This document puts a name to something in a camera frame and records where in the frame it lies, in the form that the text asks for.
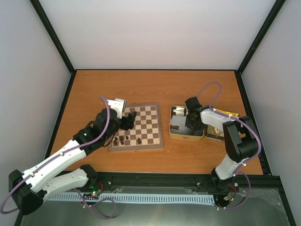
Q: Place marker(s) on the wooden chessboard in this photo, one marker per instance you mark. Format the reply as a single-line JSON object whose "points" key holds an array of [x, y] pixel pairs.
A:
{"points": [[147, 127]]}

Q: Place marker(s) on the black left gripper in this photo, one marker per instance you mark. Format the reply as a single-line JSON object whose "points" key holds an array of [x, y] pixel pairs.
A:
{"points": [[129, 121]]}

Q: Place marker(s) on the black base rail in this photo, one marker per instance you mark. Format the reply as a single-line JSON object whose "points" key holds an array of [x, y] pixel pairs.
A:
{"points": [[155, 182]]}

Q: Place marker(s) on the small electronics board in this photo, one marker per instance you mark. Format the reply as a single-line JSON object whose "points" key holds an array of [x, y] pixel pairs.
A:
{"points": [[97, 189]]}

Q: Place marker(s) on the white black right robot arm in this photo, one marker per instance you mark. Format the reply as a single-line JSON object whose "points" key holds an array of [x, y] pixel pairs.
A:
{"points": [[241, 141]]}

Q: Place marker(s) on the white chess pieces pile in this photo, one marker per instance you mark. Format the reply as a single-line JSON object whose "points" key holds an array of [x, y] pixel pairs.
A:
{"points": [[217, 132]]}

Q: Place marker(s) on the dark chess pieces pile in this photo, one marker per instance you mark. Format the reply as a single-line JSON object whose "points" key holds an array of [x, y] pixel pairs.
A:
{"points": [[178, 117]]}

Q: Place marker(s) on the silver tin tray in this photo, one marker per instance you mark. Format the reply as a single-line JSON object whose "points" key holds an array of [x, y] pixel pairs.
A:
{"points": [[187, 134]]}

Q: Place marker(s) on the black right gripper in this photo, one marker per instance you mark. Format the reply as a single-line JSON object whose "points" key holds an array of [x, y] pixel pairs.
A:
{"points": [[187, 124]]}

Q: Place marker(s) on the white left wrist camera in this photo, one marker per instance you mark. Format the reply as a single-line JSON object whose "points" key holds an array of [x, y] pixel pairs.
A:
{"points": [[118, 105]]}

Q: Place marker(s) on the light blue cable duct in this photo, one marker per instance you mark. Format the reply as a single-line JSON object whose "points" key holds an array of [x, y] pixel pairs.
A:
{"points": [[153, 198]]}

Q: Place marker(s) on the black aluminium frame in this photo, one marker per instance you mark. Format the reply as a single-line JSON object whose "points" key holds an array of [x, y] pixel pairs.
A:
{"points": [[160, 85]]}

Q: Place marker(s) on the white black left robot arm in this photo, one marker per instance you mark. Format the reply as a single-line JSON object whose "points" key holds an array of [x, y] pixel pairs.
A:
{"points": [[92, 137]]}

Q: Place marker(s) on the gold tin tray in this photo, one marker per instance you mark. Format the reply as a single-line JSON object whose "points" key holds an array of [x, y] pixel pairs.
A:
{"points": [[216, 118]]}

